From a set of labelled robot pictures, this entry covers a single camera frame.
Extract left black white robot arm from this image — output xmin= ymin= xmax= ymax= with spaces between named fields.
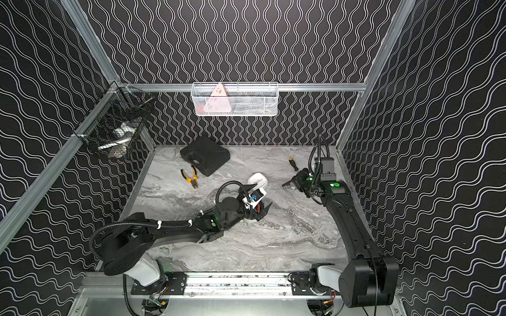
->
xmin=88 ymin=180 xmax=270 ymax=287

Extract yellow handled pliers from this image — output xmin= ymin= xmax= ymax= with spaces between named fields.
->
xmin=180 ymin=165 xmax=198 ymax=190

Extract white wire wall basket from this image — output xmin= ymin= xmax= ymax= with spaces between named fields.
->
xmin=191 ymin=82 xmax=279 ymax=117

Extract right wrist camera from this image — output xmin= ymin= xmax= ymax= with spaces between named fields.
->
xmin=315 ymin=157 xmax=337 ymax=182

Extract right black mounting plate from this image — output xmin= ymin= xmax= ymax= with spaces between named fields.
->
xmin=287 ymin=270 xmax=341 ymax=296

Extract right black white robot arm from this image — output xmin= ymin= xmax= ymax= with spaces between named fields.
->
xmin=282 ymin=168 xmax=399 ymax=308

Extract black wire wall basket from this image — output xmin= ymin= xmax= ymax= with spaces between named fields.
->
xmin=76 ymin=86 xmax=155 ymax=159

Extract pink triangular card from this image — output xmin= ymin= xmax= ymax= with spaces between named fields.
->
xmin=203 ymin=83 xmax=232 ymax=115

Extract black mounting plate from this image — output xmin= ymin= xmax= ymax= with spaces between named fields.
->
xmin=130 ymin=272 xmax=188 ymax=296
xmin=287 ymin=270 xmax=341 ymax=296

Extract white items in black basket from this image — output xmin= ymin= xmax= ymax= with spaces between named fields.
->
xmin=98 ymin=122 xmax=139 ymax=159

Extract white square alarm clock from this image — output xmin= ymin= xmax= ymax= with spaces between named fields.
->
xmin=247 ymin=172 xmax=268 ymax=190

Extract aluminium front rail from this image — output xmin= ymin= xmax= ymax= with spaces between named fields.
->
xmin=78 ymin=270 xmax=400 ymax=300

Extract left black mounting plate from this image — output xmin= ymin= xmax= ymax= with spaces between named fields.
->
xmin=130 ymin=272 xmax=188 ymax=296

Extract black yellow screwdriver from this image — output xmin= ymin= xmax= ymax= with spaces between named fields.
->
xmin=289 ymin=158 xmax=299 ymax=171

